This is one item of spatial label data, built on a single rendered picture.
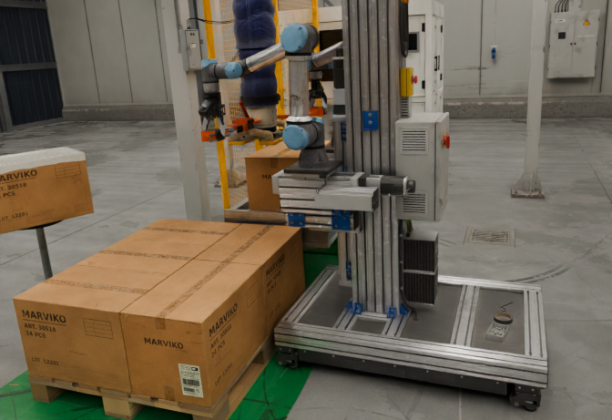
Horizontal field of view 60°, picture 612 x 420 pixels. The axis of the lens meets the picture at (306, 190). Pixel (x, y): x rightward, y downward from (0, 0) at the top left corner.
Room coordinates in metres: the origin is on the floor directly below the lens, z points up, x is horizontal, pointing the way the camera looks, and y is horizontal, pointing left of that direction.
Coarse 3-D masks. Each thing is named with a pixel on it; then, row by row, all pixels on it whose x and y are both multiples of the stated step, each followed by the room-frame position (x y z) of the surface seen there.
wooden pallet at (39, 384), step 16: (304, 288) 3.04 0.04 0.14; (272, 336) 2.54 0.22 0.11; (256, 352) 2.35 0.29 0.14; (272, 352) 2.53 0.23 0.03; (256, 368) 2.39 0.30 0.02; (32, 384) 2.26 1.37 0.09; (48, 384) 2.23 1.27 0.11; (64, 384) 2.19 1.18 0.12; (80, 384) 2.16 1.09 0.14; (240, 384) 2.26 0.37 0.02; (48, 400) 2.23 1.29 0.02; (112, 400) 2.10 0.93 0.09; (128, 400) 2.07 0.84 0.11; (144, 400) 2.04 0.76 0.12; (160, 400) 2.01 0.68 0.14; (224, 400) 2.03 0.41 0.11; (240, 400) 2.16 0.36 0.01; (128, 416) 2.07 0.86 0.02; (192, 416) 1.96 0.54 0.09; (208, 416) 1.93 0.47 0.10; (224, 416) 2.01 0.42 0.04
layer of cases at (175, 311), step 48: (144, 240) 2.97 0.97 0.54; (192, 240) 2.92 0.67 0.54; (240, 240) 2.88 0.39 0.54; (288, 240) 2.84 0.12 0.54; (48, 288) 2.35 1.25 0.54; (96, 288) 2.32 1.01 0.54; (144, 288) 2.29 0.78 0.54; (192, 288) 2.26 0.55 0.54; (240, 288) 2.26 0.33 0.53; (288, 288) 2.79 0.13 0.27; (48, 336) 2.21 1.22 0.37; (96, 336) 2.11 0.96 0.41; (144, 336) 2.03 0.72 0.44; (192, 336) 1.94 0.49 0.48; (240, 336) 2.22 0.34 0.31; (96, 384) 2.13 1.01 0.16; (144, 384) 2.04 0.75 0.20; (192, 384) 1.95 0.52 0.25
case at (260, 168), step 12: (252, 156) 3.28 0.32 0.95; (264, 156) 3.26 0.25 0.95; (276, 156) 3.24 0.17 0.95; (288, 156) 3.21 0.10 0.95; (252, 168) 3.25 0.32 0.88; (264, 168) 3.22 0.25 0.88; (276, 168) 3.20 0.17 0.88; (252, 180) 3.25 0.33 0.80; (264, 180) 3.22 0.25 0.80; (252, 192) 3.25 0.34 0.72; (264, 192) 3.23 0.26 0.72; (252, 204) 3.25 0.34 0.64; (264, 204) 3.23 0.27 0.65; (276, 204) 3.20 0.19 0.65
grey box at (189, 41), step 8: (184, 32) 4.09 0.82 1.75; (192, 32) 4.18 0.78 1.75; (184, 40) 4.09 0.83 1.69; (192, 40) 4.17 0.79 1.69; (184, 48) 4.09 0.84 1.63; (192, 48) 4.16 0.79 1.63; (184, 56) 4.09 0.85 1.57; (192, 56) 4.15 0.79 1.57; (200, 56) 4.27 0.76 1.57; (184, 64) 4.10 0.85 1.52; (192, 64) 4.14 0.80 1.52; (200, 64) 4.25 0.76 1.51
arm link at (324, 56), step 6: (342, 42) 2.89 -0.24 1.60; (330, 48) 2.98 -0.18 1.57; (318, 54) 3.06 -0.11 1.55; (324, 54) 3.01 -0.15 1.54; (330, 54) 2.98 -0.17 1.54; (312, 60) 3.08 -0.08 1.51; (318, 60) 3.05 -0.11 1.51; (324, 60) 3.02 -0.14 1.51; (330, 60) 3.01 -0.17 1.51; (312, 66) 3.10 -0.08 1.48; (318, 66) 3.08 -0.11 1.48
